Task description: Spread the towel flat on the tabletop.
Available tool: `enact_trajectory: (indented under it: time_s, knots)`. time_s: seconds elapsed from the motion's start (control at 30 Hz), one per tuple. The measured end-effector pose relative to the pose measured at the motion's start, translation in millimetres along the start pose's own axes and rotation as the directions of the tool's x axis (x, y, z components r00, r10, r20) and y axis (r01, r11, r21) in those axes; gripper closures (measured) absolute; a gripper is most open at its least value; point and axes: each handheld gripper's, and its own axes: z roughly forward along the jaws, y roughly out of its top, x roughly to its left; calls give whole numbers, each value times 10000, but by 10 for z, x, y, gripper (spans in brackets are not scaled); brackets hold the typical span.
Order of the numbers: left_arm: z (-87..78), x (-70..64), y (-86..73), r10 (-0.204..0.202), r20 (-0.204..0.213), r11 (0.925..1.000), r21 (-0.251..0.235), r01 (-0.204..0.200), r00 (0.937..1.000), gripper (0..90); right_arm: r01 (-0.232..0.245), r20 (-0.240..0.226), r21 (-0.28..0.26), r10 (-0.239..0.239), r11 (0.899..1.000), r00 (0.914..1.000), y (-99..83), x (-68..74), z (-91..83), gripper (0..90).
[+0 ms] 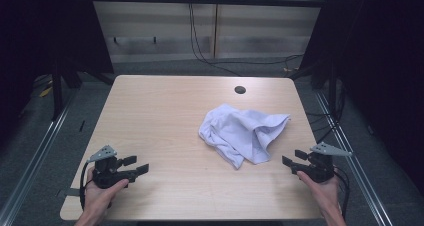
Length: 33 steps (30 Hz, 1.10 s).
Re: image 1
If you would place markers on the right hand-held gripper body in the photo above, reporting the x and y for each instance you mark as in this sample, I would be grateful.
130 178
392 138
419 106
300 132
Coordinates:
318 171

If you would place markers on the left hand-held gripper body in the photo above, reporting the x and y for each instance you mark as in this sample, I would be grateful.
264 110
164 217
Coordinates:
106 174

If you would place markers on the white patterned towel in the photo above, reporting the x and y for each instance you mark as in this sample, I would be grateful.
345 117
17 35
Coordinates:
240 132

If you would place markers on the person's right hand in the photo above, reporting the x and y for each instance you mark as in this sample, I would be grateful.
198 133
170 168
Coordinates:
321 194

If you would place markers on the person's left hand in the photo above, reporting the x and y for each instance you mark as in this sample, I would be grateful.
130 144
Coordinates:
98 199

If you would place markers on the black metal stand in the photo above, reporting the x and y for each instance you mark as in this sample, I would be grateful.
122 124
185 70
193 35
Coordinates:
332 92
57 92

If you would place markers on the yellow object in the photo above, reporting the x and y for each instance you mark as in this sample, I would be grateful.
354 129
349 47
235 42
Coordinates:
45 92

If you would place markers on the black curtain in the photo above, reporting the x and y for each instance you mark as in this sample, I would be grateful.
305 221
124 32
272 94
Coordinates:
383 69
43 29

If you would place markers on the black horizontal metal bar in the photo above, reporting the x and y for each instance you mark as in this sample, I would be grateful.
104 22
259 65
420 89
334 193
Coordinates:
200 0

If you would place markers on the metal floor rail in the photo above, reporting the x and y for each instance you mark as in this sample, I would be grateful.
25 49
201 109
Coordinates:
360 172
33 159

